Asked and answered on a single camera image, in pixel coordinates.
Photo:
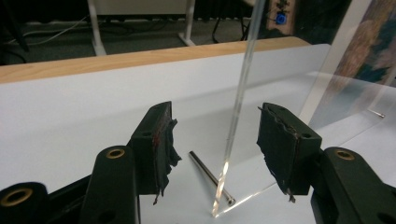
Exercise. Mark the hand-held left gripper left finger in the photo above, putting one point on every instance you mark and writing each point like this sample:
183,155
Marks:
149,155

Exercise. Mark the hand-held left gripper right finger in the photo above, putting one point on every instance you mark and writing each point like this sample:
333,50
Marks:
286,155

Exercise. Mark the clear acrylic photo frame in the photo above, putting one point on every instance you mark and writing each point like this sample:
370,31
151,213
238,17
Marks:
241,93

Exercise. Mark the printed picture card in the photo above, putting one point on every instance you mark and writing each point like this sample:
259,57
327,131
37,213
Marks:
367,46

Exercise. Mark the white table mat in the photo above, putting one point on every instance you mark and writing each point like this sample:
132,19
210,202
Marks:
62,124

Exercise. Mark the blue plug socket box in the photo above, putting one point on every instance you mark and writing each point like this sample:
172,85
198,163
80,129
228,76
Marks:
280,18

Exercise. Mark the metal frame pin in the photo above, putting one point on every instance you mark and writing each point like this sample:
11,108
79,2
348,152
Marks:
376,113
205,171

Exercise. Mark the white metal desk frame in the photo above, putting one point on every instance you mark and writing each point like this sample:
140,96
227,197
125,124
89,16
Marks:
96,34

